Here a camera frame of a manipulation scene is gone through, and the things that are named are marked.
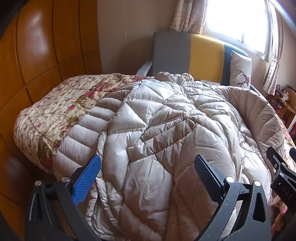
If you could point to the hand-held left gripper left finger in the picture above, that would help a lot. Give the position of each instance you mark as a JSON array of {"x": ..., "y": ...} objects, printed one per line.
[{"x": 86, "y": 178}]

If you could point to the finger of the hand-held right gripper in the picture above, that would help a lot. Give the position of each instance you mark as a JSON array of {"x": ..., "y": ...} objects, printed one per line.
[
  {"x": 276, "y": 160},
  {"x": 293, "y": 153}
]

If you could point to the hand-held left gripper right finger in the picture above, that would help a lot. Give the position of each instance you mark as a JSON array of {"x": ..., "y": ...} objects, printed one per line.
[{"x": 208, "y": 173}]

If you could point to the white quilted duvet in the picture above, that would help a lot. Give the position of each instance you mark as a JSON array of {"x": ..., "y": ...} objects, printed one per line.
[{"x": 161, "y": 143}]

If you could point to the person's right hand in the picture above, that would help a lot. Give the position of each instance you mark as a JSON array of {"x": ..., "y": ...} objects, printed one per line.
[{"x": 279, "y": 220}]

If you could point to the wooden desk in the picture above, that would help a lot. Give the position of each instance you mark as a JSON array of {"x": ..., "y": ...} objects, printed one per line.
[{"x": 285, "y": 104}]

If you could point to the floral bedspread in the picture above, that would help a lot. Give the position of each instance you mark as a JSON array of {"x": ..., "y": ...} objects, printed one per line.
[{"x": 57, "y": 102}]

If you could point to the beige patterned curtain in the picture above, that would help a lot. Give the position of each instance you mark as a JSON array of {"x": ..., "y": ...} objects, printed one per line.
[
  {"x": 275, "y": 69},
  {"x": 187, "y": 16}
]

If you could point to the white deer print pillow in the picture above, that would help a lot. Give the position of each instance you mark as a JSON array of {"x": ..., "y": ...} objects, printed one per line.
[{"x": 240, "y": 69}]

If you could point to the grey yellow blue headboard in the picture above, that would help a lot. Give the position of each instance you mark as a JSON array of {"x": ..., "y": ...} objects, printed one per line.
[{"x": 205, "y": 55}]

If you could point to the white armrest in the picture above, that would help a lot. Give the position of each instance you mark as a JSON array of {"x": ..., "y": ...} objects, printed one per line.
[{"x": 143, "y": 68}]

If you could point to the window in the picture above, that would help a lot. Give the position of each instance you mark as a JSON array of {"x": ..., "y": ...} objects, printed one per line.
[{"x": 235, "y": 20}]

